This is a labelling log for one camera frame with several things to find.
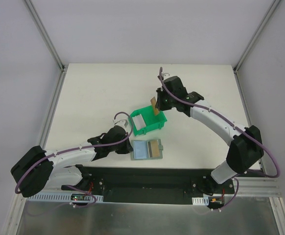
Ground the gold credit card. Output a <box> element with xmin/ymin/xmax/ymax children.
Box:
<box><xmin>147</xmin><ymin>140</ymin><xmax>161</xmax><ymax>158</ymax></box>
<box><xmin>150</xmin><ymin>97</ymin><xmax>160</xmax><ymax>116</ymax></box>

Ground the sage green card holder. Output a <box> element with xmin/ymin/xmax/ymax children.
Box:
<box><xmin>131</xmin><ymin>139</ymin><xmax>164</xmax><ymax>161</ymax></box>

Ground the green plastic bin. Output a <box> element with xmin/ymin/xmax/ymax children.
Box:
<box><xmin>130</xmin><ymin>105</ymin><xmax>167</xmax><ymax>136</ymax></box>

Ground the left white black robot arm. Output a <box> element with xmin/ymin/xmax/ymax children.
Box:
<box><xmin>11</xmin><ymin>120</ymin><xmax>133</xmax><ymax>198</ymax></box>

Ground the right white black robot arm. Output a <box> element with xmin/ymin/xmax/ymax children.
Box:
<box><xmin>156</xmin><ymin>75</ymin><xmax>264</xmax><ymax>193</ymax></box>

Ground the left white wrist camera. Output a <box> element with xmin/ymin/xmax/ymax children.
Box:
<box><xmin>113</xmin><ymin>119</ymin><xmax>128</xmax><ymax>129</ymax></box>

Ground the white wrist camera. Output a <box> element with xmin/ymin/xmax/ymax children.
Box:
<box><xmin>161</xmin><ymin>72</ymin><xmax>170</xmax><ymax>79</ymax></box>
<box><xmin>113</xmin><ymin>119</ymin><xmax>128</xmax><ymax>129</ymax></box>

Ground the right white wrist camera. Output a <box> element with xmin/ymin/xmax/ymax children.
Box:
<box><xmin>161</xmin><ymin>72</ymin><xmax>170</xmax><ymax>79</ymax></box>

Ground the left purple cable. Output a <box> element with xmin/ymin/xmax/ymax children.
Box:
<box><xmin>15</xmin><ymin>112</ymin><xmax>133</xmax><ymax>194</ymax></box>

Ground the purple cable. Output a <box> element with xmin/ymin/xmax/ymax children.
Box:
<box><xmin>15</xmin><ymin>112</ymin><xmax>133</xmax><ymax>194</ymax></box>
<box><xmin>158</xmin><ymin>67</ymin><xmax>280</xmax><ymax>178</ymax></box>

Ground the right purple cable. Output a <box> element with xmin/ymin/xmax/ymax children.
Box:
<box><xmin>158</xmin><ymin>67</ymin><xmax>280</xmax><ymax>178</ymax></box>

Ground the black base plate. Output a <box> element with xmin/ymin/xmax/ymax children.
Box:
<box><xmin>61</xmin><ymin>165</ymin><xmax>234</xmax><ymax>205</ymax></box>

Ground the right aluminium frame post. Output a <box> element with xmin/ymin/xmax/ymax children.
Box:
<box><xmin>233</xmin><ymin>0</ymin><xmax>283</xmax><ymax>74</ymax></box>

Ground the aluminium frame post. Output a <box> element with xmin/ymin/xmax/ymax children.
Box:
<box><xmin>233</xmin><ymin>0</ymin><xmax>283</xmax><ymax>74</ymax></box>
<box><xmin>23</xmin><ymin>0</ymin><xmax>66</xmax><ymax>72</ymax></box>

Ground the left white cable duct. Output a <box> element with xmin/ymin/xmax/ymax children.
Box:
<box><xmin>27</xmin><ymin>192</ymin><xmax>103</xmax><ymax>203</ymax></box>

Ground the white cable duct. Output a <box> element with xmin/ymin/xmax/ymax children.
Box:
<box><xmin>192</xmin><ymin>196</ymin><xmax>209</xmax><ymax>206</ymax></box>
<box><xmin>27</xmin><ymin>192</ymin><xmax>103</xmax><ymax>203</ymax></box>

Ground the right white cable duct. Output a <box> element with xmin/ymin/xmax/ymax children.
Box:
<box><xmin>192</xmin><ymin>196</ymin><xmax>209</xmax><ymax>206</ymax></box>

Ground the left aluminium frame post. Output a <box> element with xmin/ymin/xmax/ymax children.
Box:
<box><xmin>23</xmin><ymin>0</ymin><xmax>66</xmax><ymax>72</ymax></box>

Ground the aluminium front rail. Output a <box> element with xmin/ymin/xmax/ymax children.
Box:
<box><xmin>237</xmin><ymin>177</ymin><xmax>282</xmax><ymax>197</ymax></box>

